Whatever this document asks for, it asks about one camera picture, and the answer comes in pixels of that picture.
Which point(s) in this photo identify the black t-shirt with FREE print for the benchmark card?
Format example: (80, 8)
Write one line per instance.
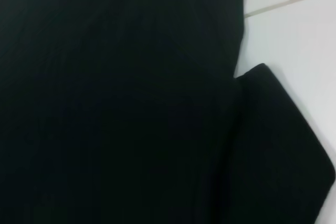
(118, 103)

